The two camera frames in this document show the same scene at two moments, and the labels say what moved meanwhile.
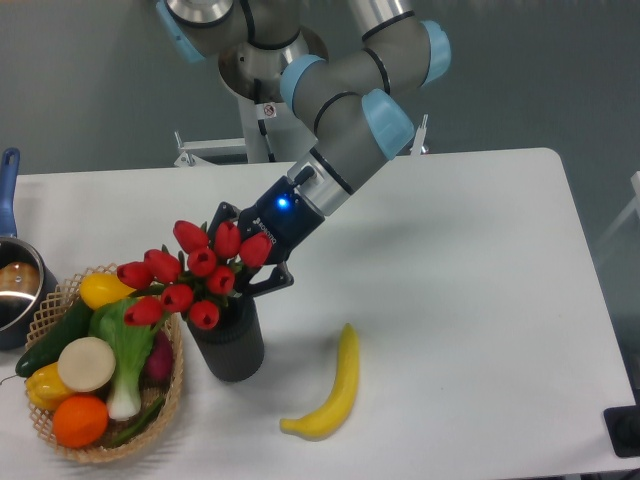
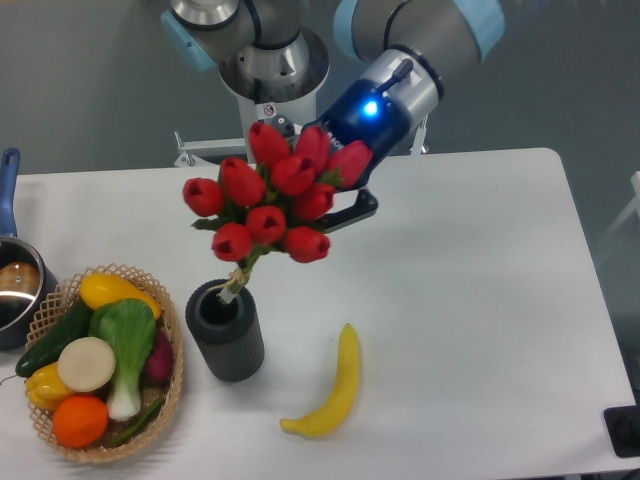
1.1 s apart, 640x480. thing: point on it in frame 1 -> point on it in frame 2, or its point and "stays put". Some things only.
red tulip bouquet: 206,274 -> 282,196
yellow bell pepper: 45,388 stays put
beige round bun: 86,364 stays put
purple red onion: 158,367 stays put
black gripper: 286,217 -> 364,113
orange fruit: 80,422 stays put
